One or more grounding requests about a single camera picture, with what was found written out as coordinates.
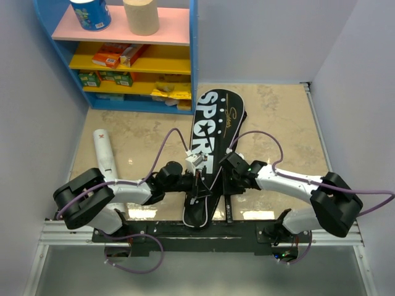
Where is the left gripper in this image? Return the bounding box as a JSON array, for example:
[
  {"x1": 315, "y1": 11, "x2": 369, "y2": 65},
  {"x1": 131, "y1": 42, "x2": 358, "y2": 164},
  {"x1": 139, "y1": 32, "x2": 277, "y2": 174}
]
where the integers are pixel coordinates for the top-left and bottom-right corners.
[{"x1": 164, "y1": 170, "x2": 212, "y2": 200}]

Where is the white badminton racket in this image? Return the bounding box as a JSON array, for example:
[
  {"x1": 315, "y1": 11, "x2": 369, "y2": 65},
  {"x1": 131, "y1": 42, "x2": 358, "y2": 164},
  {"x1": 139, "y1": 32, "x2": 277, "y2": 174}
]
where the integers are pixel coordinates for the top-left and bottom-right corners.
[{"x1": 224, "y1": 195, "x2": 233, "y2": 223}]

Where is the black racket cover bag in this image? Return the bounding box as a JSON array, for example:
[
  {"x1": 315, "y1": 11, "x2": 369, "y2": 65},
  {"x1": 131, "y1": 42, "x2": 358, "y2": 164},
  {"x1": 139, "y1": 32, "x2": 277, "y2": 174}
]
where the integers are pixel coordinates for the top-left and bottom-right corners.
[{"x1": 183, "y1": 89, "x2": 246, "y2": 229}]

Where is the white shuttlecock tube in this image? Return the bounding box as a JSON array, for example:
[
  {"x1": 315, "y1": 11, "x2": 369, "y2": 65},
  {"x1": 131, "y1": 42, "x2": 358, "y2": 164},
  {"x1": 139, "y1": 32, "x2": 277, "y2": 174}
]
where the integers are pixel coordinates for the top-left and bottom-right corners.
[{"x1": 93, "y1": 129, "x2": 118, "y2": 181}]

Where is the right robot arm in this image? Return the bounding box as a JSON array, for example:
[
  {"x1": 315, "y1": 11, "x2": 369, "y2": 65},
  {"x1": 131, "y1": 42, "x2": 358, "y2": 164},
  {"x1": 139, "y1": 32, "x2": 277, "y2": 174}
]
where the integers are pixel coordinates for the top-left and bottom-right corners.
[{"x1": 220, "y1": 152, "x2": 363, "y2": 242}]

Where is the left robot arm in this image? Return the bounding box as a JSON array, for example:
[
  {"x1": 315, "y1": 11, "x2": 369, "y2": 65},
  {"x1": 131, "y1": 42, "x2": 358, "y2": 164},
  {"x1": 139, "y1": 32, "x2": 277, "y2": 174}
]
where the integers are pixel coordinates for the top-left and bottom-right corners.
[{"x1": 53, "y1": 162, "x2": 212, "y2": 242}]

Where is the yellow snack bag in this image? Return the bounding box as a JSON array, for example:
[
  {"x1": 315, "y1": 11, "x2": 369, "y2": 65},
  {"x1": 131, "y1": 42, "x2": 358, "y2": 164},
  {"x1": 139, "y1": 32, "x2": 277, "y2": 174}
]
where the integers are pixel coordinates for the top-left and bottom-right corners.
[{"x1": 151, "y1": 81, "x2": 192, "y2": 104}]

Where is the green box right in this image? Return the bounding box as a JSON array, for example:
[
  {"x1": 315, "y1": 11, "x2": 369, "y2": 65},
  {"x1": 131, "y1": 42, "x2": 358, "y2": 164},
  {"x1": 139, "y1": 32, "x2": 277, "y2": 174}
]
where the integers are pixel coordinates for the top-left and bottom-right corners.
[{"x1": 114, "y1": 72, "x2": 133, "y2": 87}]

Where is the blue shelf unit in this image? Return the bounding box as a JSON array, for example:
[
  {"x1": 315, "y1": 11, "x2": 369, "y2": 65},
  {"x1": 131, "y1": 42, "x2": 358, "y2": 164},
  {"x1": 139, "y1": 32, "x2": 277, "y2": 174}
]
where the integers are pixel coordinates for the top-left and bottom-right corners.
[{"x1": 33, "y1": 1, "x2": 198, "y2": 115}]

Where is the green box middle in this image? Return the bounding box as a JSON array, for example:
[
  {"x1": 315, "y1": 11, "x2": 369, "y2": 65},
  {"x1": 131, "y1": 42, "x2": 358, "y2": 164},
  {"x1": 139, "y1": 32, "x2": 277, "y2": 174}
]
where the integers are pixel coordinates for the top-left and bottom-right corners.
[{"x1": 98, "y1": 71, "x2": 115, "y2": 81}]

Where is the red white box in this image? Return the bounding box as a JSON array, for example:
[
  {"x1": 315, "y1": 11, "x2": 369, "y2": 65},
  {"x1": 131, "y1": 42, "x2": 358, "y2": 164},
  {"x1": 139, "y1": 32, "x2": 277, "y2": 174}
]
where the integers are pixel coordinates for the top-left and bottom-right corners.
[{"x1": 120, "y1": 44, "x2": 147, "y2": 67}]

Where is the orange box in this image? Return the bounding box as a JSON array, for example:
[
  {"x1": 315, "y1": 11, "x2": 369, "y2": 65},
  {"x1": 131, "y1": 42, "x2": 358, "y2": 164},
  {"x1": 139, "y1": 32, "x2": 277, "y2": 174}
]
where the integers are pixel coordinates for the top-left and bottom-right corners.
[{"x1": 91, "y1": 43, "x2": 130, "y2": 68}]

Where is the brown paper roll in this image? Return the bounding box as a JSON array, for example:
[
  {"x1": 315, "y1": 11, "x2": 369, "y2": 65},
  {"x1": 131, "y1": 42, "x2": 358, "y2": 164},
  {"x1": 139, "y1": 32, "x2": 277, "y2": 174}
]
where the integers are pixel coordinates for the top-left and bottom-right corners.
[{"x1": 123, "y1": 0, "x2": 160, "y2": 36}]

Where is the blue snack canister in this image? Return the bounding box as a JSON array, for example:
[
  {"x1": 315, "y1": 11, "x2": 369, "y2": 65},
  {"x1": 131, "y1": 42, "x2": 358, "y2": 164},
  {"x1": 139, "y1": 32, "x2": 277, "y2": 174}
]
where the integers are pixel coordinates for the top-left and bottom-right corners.
[{"x1": 70, "y1": 0, "x2": 112, "y2": 31}]

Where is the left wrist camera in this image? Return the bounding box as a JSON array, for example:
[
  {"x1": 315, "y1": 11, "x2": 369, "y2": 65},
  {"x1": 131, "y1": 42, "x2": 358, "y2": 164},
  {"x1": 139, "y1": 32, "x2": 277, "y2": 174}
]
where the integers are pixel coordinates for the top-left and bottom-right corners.
[{"x1": 185, "y1": 151, "x2": 204, "y2": 175}]

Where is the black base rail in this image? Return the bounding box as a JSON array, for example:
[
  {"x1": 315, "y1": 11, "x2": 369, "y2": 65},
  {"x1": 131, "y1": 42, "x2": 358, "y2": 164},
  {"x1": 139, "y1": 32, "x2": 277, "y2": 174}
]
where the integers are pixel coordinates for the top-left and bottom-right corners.
[{"x1": 92, "y1": 220, "x2": 311, "y2": 257}]

